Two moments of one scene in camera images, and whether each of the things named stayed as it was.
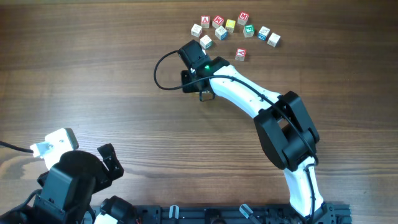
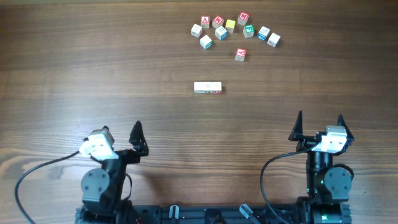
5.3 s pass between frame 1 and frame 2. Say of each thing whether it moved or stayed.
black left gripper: moved
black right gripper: moved
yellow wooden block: stayed
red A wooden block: stayed
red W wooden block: stayed
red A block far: stayed
